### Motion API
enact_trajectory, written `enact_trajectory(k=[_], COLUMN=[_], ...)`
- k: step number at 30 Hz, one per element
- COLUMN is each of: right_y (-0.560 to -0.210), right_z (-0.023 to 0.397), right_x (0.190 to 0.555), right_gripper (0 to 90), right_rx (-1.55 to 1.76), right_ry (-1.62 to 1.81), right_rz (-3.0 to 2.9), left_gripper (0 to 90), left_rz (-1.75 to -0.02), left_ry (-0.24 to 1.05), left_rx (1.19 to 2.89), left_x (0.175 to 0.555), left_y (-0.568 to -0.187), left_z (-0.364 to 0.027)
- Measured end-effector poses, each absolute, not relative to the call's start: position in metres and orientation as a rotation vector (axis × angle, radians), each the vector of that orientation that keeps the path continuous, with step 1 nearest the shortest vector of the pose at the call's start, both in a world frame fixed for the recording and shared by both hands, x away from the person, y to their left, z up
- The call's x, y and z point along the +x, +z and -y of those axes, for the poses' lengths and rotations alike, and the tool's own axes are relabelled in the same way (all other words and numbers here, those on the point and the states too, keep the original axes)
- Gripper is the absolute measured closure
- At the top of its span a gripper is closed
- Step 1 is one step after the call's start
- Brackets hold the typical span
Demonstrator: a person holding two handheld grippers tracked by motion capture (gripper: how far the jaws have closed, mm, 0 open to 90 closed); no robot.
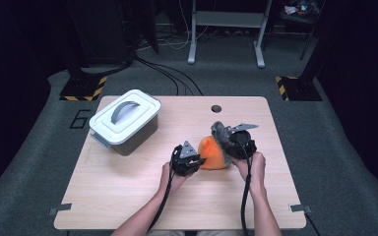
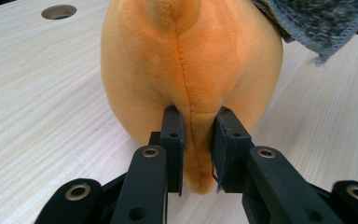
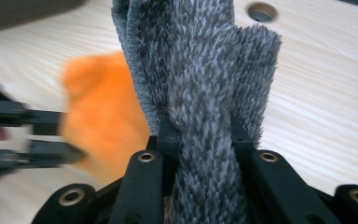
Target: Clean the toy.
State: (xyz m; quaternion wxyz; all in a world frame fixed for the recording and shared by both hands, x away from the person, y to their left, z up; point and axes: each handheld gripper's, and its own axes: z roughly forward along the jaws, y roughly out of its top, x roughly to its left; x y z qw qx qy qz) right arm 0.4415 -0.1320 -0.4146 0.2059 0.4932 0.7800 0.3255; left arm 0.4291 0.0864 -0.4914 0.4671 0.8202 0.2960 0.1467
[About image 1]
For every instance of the dark equipment cabinet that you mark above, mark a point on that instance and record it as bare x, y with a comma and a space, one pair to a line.
111, 32

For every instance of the orange plush toy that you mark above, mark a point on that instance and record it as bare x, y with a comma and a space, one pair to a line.
211, 154

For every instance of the clear brown storage box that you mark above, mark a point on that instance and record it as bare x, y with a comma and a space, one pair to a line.
138, 141

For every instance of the black stand post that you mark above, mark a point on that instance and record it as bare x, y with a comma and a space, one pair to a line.
310, 65
75, 49

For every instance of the white metal stand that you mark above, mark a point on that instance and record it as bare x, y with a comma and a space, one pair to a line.
229, 19

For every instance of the colourful small clutter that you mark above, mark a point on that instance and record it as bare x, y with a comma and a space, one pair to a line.
300, 8

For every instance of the person's left hand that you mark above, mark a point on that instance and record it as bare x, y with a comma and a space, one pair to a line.
174, 183

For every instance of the person's right hand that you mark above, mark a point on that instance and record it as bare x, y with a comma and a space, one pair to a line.
256, 170

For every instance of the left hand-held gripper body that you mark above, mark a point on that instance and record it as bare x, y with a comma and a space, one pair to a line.
183, 165

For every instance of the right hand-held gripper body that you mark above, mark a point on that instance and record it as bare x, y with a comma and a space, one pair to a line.
242, 147

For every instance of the black base with hazard stripes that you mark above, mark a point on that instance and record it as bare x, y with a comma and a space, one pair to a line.
300, 89
82, 88

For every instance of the grey box with white lid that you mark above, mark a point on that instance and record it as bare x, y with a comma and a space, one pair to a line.
144, 108

